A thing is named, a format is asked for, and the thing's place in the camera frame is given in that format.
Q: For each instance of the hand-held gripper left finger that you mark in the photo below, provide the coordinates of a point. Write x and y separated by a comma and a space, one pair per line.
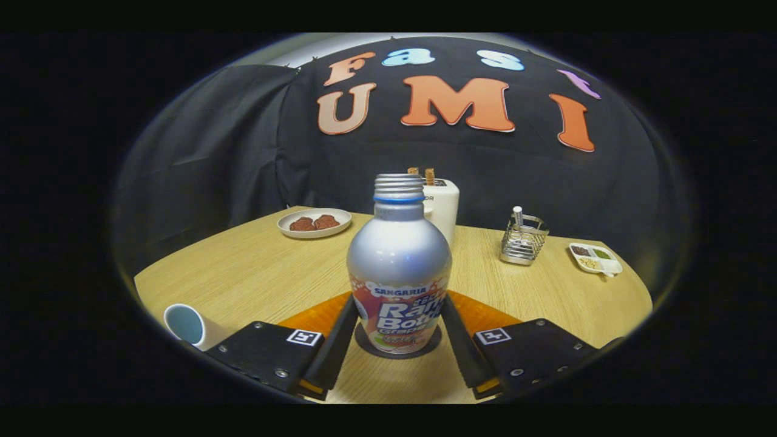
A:
334, 358

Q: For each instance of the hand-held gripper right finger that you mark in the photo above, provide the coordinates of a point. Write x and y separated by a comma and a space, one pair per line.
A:
464, 358

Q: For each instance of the dark brown round coaster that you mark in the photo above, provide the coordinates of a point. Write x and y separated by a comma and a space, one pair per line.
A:
364, 347

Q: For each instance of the silver juice bottle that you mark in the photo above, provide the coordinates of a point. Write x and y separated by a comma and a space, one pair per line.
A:
397, 261

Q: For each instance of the white cup blue inside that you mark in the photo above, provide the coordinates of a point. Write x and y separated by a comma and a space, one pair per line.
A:
185, 323

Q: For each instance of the wooden table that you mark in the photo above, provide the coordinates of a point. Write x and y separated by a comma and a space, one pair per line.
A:
255, 273

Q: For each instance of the white round plate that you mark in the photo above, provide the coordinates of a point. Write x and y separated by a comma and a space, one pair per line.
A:
312, 235

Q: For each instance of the red meat piece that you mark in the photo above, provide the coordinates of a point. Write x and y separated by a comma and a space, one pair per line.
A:
301, 224
327, 221

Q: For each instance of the white toaster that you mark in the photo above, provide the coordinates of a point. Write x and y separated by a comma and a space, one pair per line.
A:
446, 209

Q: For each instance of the white divided dish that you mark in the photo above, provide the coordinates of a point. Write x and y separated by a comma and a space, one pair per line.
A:
610, 266

